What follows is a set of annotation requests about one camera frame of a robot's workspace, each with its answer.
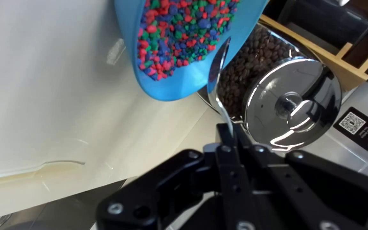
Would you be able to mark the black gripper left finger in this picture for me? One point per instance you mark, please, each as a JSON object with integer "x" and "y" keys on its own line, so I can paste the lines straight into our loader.
{"x": 171, "y": 192}

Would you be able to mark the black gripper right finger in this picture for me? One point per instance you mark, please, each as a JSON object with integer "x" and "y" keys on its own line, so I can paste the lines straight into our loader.
{"x": 320, "y": 196}

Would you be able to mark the metal spoon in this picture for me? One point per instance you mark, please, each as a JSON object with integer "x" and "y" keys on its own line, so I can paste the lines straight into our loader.
{"x": 216, "y": 81}

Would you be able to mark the blue bowl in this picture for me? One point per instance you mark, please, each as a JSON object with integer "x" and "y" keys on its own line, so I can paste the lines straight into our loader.
{"x": 171, "y": 90}

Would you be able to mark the black QR code label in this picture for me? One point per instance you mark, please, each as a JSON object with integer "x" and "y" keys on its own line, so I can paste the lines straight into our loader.
{"x": 358, "y": 129}

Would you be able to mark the black kettle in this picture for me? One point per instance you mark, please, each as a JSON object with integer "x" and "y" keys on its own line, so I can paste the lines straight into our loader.
{"x": 290, "y": 103}

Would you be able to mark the steel sink basin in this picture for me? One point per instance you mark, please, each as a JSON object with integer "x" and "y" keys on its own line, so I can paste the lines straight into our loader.
{"x": 44, "y": 209}

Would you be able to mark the wooden organiser rack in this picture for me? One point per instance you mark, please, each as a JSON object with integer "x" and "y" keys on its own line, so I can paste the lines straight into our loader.
{"x": 354, "y": 65}

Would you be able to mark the coloured gravel pile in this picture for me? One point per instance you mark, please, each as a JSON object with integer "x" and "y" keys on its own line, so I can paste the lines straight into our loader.
{"x": 179, "y": 34}

